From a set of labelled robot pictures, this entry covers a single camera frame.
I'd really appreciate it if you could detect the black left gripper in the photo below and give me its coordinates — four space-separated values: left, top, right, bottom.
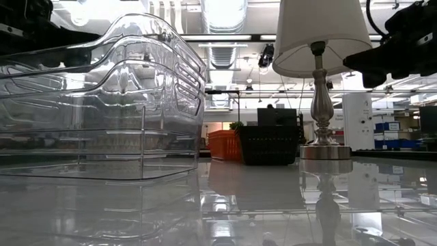
0 0 100 57

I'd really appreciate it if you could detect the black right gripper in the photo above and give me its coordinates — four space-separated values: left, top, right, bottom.
343 0 437 88

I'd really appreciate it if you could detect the white pillar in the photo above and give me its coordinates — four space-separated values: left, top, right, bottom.
342 92 376 151

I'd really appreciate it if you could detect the blue storage bin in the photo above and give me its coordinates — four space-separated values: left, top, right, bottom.
374 139 421 150
375 122 401 132

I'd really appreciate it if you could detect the silver lamp with white shade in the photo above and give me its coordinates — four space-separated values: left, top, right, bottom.
272 0 373 161

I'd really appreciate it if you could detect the black computer monitor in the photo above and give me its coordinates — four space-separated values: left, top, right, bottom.
257 107 298 127
419 105 437 134

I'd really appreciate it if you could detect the black ceiling spotlight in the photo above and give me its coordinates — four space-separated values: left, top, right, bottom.
258 43 275 68

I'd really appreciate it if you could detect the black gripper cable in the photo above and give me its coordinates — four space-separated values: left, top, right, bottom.
365 0 389 39

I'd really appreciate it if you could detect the silver ceiling air duct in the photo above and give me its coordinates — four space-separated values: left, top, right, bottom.
201 0 247 34

